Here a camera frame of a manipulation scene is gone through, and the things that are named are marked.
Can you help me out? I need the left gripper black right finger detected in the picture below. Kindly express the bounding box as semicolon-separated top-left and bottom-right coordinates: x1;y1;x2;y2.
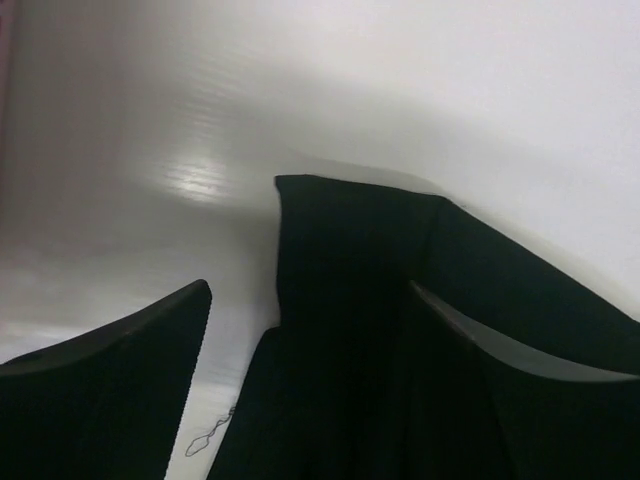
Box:
410;282;639;479

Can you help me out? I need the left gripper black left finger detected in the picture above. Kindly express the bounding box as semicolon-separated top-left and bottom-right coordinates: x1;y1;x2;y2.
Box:
1;280;212;479

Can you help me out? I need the black t shirt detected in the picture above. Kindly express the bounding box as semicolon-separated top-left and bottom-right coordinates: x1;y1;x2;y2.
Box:
209;175;639;479

